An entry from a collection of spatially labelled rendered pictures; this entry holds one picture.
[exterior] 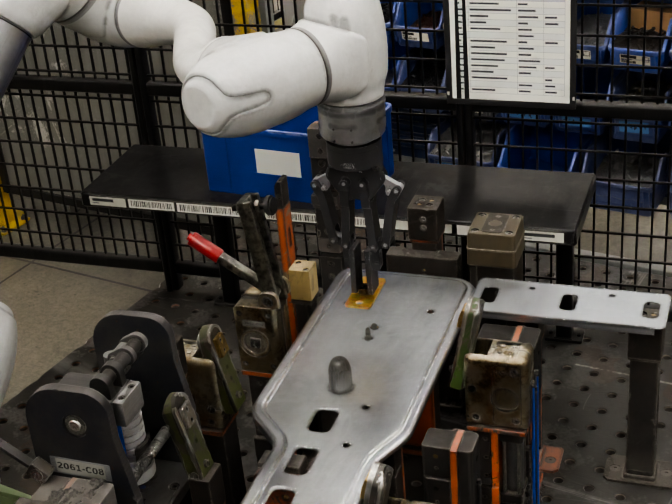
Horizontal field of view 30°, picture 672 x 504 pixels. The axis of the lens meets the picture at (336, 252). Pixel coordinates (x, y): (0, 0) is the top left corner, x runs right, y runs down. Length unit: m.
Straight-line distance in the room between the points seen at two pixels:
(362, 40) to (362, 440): 0.51
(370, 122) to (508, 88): 0.60
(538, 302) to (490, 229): 0.15
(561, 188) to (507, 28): 0.29
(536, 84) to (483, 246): 0.35
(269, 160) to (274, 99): 0.67
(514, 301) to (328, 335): 0.29
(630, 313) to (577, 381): 0.40
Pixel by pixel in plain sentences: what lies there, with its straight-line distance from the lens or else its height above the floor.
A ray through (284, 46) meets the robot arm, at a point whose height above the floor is 1.49.
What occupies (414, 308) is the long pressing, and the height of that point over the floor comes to 1.00.
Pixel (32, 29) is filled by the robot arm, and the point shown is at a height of 1.42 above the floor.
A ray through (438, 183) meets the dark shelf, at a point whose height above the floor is 1.03.
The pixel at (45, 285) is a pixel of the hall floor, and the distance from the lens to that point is 4.24.
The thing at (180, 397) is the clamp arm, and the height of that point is 1.10.
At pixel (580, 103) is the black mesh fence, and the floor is 1.15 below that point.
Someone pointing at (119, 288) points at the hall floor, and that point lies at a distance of 4.13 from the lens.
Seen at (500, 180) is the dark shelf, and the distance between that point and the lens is 2.20.
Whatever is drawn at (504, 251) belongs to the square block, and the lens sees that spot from 1.97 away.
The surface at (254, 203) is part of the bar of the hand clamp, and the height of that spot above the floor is 1.21.
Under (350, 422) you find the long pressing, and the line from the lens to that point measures 1.66.
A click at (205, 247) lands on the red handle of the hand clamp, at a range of 1.84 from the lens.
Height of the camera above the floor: 1.98
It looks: 28 degrees down
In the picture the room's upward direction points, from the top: 5 degrees counter-clockwise
